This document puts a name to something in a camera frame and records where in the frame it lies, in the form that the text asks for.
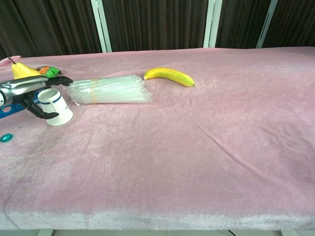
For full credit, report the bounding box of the orange green toy carrot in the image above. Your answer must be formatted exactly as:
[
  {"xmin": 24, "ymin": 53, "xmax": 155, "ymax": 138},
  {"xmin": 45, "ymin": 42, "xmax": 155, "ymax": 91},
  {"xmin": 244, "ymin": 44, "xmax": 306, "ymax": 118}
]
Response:
[{"xmin": 35, "ymin": 66, "xmax": 62, "ymax": 78}]

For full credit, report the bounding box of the bundle of clear plastic straws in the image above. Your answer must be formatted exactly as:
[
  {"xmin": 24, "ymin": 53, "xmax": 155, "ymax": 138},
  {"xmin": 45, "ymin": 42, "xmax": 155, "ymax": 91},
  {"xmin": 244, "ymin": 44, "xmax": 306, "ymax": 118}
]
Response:
[{"xmin": 66, "ymin": 73, "xmax": 153, "ymax": 107}]

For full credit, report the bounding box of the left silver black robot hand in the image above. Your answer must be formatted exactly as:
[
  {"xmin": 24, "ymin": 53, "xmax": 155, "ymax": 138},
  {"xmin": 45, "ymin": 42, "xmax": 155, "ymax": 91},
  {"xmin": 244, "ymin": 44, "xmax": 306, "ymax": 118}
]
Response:
[{"xmin": 0, "ymin": 75, "xmax": 74, "ymax": 120}]

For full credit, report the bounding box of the pink fleece table cloth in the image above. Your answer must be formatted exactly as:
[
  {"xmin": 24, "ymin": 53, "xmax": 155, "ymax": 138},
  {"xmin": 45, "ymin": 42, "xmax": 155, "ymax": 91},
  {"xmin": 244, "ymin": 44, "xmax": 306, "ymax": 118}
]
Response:
[{"xmin": 0, "ymin": 46, "xmax": 315, "ymax": 231}]

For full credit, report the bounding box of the white frame post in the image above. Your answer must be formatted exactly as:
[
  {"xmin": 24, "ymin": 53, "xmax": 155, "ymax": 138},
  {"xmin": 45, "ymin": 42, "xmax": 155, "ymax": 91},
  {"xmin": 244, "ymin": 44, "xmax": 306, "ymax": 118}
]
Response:
[
  {"xmin": 90, "ymin": 0, "xmax": 113, "ymax": 53},
  {"xmin": 203, "ymin": 0, "xmax": 223, "ymax": 49},
  {"xmin": 255, "ymin": 0, "xmax": 278, "ymax": 49}
]

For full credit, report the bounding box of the yellow banana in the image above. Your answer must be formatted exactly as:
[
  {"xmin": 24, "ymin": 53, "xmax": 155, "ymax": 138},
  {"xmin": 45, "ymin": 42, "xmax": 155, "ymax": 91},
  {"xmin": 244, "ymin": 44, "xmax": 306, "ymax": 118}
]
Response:
[{"xmin": 143, "ymin": 67, "xmax": 195, "ymax": 88}]

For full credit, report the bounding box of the white paper cup blue stripe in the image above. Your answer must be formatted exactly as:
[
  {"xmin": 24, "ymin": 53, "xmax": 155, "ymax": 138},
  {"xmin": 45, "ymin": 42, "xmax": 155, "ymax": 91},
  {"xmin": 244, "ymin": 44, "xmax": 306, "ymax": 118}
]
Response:
[{"xmin": 37, "ymin": 88, "xmax": 74, "ymax": 127}]

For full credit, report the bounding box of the yellow pear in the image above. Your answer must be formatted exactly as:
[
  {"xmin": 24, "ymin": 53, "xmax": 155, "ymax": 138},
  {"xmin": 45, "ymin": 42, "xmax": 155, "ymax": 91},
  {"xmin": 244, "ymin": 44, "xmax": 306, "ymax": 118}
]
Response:
[{"xmin": 8, "ymin": 57, "xmax": 42, "ymax": 80}]

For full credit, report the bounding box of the dark brown curtain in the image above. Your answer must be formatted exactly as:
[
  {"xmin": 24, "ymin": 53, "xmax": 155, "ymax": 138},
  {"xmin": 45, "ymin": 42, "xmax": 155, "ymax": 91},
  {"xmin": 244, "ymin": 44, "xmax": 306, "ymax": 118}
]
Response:
[{"xmin": 0, "ymin": 0, "xmax": 315, "ymax": 60}]

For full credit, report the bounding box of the blue flat package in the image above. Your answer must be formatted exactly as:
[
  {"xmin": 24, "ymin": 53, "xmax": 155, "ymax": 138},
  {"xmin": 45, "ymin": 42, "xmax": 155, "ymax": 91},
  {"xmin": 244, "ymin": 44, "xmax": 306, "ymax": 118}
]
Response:
[{"xmin": 0, "ymin": 103, "xmax": 28, "ymax": 119}]

